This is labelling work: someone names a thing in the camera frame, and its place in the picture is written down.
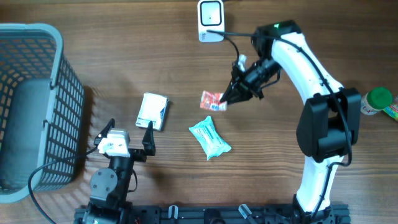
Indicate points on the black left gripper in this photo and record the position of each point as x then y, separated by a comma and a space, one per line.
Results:
140, 155

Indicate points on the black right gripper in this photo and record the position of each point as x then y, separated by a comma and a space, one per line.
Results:
236, 80

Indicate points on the white blue carton box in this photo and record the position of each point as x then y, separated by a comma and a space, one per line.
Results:
153, 108

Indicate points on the teal wet wipes pack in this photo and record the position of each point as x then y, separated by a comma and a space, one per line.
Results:
211, 142

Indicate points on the green lid jar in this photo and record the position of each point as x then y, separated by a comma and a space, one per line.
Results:
376, 100

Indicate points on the green Haribo gummy bag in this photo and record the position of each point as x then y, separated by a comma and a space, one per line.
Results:
392, 109

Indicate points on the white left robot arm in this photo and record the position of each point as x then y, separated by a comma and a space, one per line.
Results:
110, 186

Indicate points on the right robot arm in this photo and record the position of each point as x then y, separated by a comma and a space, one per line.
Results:
329, 123

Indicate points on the white barcode scanner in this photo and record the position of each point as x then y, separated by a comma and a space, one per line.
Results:
210, 15

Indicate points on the grey plastic mesh basket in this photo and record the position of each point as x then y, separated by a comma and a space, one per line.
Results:
42, 103

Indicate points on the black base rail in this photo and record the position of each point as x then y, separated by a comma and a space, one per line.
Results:
276, 213

